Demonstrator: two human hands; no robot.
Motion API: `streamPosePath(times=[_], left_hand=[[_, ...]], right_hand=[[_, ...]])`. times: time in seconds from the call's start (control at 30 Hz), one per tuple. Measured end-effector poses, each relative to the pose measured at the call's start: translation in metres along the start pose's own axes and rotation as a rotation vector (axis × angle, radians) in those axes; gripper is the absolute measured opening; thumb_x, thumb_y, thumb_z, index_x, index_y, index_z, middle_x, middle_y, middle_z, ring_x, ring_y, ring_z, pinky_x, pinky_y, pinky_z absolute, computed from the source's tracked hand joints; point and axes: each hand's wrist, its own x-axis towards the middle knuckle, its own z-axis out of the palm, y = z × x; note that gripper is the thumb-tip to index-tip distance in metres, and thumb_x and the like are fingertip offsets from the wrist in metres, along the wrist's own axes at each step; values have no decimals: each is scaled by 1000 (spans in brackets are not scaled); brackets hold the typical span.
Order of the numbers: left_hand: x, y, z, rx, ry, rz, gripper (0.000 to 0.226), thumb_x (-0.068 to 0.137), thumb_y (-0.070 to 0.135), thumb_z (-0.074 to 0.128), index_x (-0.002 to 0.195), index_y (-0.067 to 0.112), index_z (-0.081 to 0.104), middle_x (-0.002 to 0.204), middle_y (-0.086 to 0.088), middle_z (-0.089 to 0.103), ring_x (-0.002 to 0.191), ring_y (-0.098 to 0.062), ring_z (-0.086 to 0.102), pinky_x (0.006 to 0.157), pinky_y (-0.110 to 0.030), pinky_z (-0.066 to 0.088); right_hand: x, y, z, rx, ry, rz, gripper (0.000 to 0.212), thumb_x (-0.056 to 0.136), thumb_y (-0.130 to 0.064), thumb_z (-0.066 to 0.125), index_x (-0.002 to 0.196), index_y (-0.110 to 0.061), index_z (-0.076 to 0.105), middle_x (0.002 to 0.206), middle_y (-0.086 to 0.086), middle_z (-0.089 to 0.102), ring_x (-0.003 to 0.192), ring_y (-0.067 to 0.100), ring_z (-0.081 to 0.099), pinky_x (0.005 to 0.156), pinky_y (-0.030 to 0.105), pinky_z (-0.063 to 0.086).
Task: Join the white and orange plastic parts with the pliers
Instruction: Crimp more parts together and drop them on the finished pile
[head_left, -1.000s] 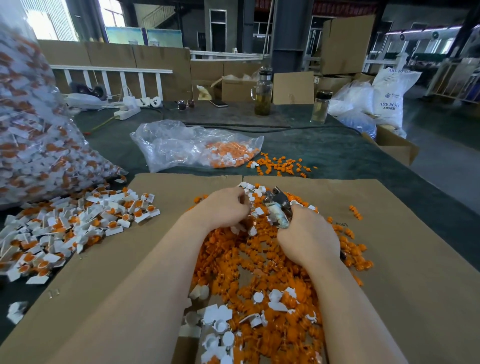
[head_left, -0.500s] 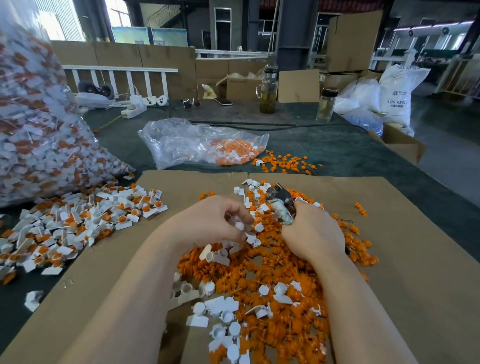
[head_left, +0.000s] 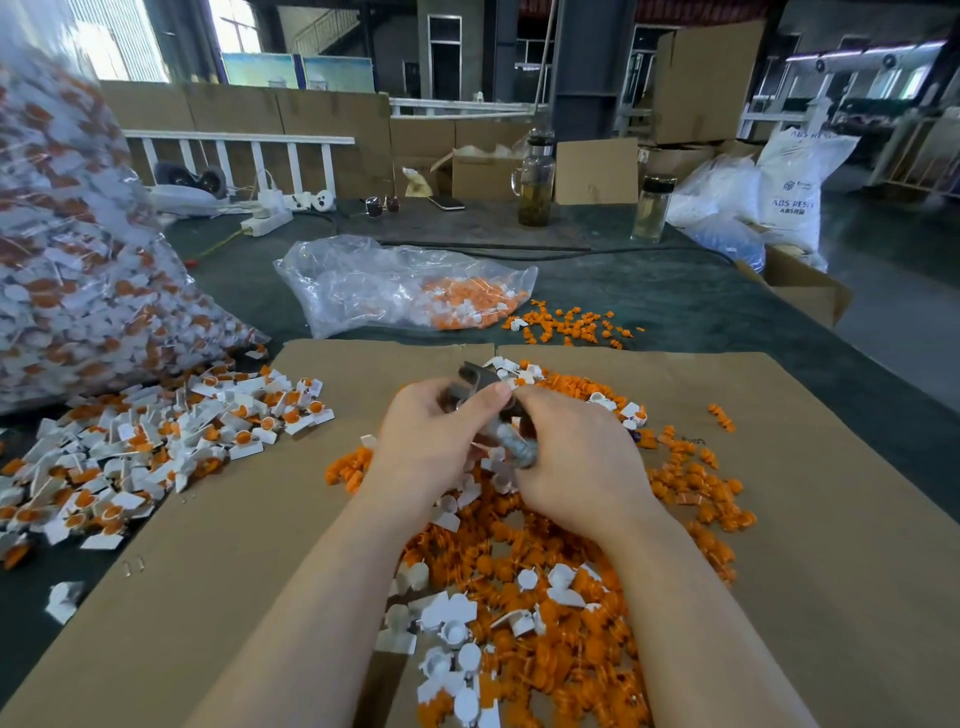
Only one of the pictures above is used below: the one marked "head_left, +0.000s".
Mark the person's right forearm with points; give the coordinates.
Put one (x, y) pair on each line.
(713, 657)

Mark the pile of orange and white parts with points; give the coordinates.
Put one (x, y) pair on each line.
(548, 600)

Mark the white oval plastic device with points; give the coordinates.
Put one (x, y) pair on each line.
(183, 197)

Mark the small clear plastic bag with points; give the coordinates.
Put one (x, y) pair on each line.
(357, 282)

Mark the black phone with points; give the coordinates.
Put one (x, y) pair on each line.
(449, 203)

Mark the white metal rack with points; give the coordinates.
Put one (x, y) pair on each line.
(930, 147)

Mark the glass bottle with black lid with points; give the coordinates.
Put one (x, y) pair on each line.
(653, 207)

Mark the glass tea jar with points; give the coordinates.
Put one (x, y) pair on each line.
(536, 180)

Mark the orange white plastic piece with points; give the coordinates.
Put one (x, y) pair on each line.
(312, 416)

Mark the dark steel pillar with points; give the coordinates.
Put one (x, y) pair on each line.
(593, 69)

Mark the person's left forearm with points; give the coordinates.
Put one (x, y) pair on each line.
(293, 645)

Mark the open cardboard box with paper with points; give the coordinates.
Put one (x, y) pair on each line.
(480, 176)

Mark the large clear bag of seals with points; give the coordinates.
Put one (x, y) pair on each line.
(98, 285)

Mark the pile of assembled white-orange parts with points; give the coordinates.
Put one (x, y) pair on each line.
(113, 458)

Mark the row of upright cardboard sheets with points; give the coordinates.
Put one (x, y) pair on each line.
(353, 117)

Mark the open brown cardboard box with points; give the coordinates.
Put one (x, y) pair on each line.
(795, 285)

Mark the flat brown cardboard panel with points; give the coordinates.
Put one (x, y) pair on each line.
(597, 171)

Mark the scatter of orange offcuts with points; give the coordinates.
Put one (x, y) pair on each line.
(578, 323)

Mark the white railing frame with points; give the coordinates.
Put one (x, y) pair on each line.
(233, 137)

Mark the clear blue plastic bag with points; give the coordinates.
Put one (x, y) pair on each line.
(717, 215)

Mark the brown cardboard sheet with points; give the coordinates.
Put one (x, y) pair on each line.
(180, 563)
(878, 540)

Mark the white woven sack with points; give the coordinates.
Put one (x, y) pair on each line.
(803, 188)

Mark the person's left hand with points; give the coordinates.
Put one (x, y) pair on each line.
(428, 447)

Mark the person's right hand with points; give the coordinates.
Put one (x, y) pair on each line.
(585, 468)

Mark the tall brown cardboard box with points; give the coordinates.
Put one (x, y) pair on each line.
(707, 83)

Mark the white power strip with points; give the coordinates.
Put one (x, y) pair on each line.
(267, 218)

